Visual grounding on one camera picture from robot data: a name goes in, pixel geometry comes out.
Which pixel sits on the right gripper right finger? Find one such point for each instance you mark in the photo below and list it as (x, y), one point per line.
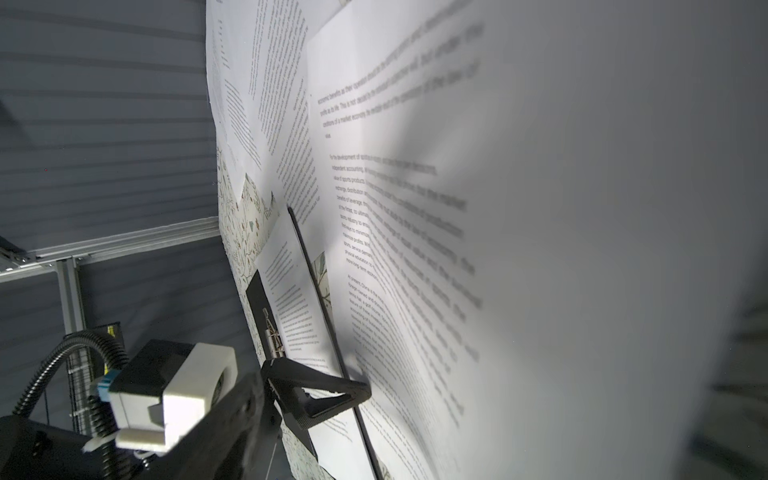
(730, 437)

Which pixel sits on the grey folder with black inside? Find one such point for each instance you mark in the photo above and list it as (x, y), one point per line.
(312, 336)

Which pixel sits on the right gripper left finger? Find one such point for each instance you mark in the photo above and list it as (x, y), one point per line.
(237, 439)

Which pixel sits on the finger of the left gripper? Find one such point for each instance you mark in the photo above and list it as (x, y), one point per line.
(310, 396)

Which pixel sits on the floral table mat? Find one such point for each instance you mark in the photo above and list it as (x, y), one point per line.
(241, 216)

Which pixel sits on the printed sheet near left arm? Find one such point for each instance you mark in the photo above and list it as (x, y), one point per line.
(257, 83)

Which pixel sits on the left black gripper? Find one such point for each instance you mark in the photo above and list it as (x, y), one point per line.
(33, 450)

